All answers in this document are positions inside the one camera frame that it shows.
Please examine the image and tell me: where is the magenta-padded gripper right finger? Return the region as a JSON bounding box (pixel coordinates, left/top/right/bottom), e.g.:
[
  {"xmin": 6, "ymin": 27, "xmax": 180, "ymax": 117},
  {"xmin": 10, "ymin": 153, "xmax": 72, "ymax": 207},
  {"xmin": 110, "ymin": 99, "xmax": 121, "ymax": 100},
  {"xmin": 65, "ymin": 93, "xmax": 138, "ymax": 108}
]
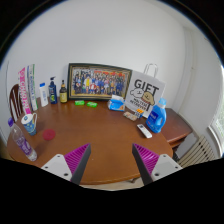
[{"xmin": 131, "ymin": 143, "xmax": 184, "ymax": 186}]

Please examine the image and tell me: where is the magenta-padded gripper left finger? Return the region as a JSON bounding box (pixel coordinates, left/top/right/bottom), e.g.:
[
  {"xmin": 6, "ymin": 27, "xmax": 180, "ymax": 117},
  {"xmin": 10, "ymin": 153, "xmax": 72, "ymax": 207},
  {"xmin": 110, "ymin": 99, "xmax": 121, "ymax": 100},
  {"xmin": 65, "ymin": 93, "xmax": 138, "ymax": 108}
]
[{"xmin": 40, "ymin": 143, "xmax": 92, "ymax": 186}]

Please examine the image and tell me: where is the clear purple-capped water bottle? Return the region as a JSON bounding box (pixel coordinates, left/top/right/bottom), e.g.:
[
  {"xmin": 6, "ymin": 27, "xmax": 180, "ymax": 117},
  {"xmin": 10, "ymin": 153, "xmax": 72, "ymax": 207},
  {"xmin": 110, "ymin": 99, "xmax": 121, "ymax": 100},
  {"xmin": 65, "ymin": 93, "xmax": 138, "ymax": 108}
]
[{"xmin": 7, "ymin": 117, "xmax": 38, "ymax": 162}]

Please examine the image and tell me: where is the white radiator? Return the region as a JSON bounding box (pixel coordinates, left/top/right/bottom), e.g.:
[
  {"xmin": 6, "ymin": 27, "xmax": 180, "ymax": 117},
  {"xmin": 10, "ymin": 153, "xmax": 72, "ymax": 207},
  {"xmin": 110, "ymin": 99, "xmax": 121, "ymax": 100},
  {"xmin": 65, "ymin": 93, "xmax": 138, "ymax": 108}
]
[{"xmin": 176, "ymin": 134, "xmax": 216, "ymax": 168}]

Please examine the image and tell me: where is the brown wooden side table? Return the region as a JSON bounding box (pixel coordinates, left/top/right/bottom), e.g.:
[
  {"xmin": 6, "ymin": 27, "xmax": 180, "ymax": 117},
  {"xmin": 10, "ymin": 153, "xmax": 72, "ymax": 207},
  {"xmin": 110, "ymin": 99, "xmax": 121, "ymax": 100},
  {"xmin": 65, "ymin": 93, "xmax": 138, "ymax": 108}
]
[{"xmin": 161, "ymin": 107, "xmax": 194, "ymax": 149}]

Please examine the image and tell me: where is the white remote control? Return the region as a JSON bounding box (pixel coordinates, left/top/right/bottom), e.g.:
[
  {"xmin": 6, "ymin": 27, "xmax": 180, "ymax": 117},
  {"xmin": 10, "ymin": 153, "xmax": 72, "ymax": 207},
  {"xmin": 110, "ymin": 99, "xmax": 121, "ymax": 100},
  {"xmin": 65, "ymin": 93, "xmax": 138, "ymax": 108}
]
[{"xmin": 136, "ymin": 123, "xmax": 153, "ymax": 139}]

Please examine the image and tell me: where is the blue detergent bottle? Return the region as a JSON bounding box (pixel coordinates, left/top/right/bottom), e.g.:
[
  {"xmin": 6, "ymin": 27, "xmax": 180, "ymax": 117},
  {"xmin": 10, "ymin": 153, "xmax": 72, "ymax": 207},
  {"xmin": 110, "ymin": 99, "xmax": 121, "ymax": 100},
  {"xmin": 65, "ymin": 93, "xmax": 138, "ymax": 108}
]
[{"xmin": 145, "ymin": 97, "xmax": 168, "ymax": 134}]

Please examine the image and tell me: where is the blue printed mug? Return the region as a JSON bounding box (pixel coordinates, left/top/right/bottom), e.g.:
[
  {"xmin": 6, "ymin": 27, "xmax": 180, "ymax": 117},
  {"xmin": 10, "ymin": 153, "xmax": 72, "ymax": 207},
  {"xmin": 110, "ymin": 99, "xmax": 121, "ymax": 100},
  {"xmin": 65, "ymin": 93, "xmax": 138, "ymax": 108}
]
[{"xmin": 20, "ymin": 112, "xmax": 39, "ymax": 137}]

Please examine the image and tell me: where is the small orange box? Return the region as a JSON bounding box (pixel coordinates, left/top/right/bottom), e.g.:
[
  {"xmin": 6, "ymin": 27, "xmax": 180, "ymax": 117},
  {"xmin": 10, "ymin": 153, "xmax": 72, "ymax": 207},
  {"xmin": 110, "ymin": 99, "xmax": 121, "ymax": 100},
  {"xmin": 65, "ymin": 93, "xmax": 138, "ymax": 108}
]
[{"xmin": 134, "ymin": 108, "xmax": 145, "ymax": 119}]

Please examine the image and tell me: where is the clear snack packet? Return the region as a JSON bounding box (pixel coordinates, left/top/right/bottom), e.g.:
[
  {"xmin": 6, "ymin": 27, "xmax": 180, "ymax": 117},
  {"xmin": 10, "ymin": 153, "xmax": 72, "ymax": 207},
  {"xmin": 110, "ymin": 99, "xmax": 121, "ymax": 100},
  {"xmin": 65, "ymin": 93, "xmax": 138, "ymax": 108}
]
[{"xmin": 122, "ymin": 111, "xmax": 139, "ymax": 122}]

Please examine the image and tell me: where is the white blue-capped lotion bottle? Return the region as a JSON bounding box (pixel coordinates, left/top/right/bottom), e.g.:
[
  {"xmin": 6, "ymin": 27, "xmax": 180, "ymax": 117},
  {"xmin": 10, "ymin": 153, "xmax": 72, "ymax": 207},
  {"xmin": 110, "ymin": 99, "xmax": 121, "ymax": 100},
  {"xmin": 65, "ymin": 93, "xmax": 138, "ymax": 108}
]
[{"xmin": 38, "ymin": 82, "xmax": 50, "ymax": 108}]

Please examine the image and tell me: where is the brown yellow-labelled bottle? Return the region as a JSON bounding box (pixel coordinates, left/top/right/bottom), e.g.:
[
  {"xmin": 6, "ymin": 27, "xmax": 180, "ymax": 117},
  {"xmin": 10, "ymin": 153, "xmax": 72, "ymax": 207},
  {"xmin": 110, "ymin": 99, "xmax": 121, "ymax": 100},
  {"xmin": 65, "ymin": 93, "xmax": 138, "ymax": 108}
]
[{"xmin": 59, "ymin": 79, "xmax": 69, "ymax": 104}]

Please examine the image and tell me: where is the dark blue pump bottle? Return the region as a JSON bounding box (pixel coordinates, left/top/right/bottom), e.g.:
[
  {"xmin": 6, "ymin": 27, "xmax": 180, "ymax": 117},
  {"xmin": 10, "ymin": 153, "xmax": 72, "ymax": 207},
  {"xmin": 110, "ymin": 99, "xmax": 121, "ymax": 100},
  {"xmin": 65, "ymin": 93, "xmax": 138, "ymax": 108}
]
[{"xmin": 48, "ymin": 76, "xmax": 59, "ymax": 105}]

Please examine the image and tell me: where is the blue tissue pack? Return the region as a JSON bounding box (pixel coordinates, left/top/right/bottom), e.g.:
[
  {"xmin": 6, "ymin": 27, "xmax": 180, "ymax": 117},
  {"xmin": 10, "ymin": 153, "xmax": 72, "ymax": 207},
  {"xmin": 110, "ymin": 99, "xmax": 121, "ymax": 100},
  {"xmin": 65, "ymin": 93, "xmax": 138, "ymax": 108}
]
[{"xmin": 107, "ymin": 94, "xmax": 127, "ymax": 112}]

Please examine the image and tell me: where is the white printed paper bag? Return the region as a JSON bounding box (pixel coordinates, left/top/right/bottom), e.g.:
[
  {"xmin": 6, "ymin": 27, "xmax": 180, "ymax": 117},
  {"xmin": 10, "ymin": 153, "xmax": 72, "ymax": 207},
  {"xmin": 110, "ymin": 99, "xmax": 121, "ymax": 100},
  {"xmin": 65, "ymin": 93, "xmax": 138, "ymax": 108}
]
[{"xmin": 124, "ymin": 63, "xmax": 167, "ymax": 119}]

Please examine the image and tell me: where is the brown wooden chair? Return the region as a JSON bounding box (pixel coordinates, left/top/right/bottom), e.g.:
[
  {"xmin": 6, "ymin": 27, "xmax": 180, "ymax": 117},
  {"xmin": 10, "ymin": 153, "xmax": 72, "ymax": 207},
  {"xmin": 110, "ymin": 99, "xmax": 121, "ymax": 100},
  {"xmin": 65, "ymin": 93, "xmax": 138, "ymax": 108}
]
[{"xmin": 8, "ymin": 83, "xmax": 25, "ymax": 123}]

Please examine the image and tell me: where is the white and blue shuttlecock tube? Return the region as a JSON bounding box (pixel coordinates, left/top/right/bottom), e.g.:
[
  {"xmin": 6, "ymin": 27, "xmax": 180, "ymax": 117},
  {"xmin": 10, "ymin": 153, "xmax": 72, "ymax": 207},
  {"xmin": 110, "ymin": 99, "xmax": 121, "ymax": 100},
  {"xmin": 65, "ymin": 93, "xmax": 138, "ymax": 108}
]
[{"xmin": 26, "ymin": 63, "xmax": 39, "ymax": 112}]

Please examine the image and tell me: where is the framed group photo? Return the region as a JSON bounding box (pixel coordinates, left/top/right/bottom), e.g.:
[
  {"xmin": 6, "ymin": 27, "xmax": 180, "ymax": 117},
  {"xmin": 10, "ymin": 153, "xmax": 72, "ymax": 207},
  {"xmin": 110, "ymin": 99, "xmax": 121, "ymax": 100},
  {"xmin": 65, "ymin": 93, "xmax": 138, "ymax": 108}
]
[{"xmin": 67, "ymin": 62, "xmax": 134, "ymax": 102}]

